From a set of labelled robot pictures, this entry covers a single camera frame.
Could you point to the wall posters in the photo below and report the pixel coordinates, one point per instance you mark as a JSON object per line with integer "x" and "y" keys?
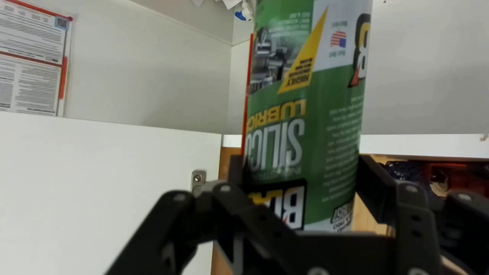
{"x": 34, "y": 59}

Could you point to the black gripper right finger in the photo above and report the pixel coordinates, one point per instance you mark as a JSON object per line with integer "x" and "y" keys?
{"x": 427, "y": 228}

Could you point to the green silicone lubricant spray can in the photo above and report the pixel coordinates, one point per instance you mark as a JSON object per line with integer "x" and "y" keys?
{"x": 304, "y": 109}

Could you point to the dark blue mesh bag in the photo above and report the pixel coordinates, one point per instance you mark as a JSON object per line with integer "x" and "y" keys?
{"x": 442, "y": 178}

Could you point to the steel cabinet hinge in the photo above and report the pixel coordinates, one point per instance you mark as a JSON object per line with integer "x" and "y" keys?
{"x": 197, "y": 178}

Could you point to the white open cabinet door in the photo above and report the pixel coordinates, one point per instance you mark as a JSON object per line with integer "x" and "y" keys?
{"x": 74, "y": 192}

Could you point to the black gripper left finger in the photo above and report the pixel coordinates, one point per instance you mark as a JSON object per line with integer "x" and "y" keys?
{"x": 252, "y": 239}

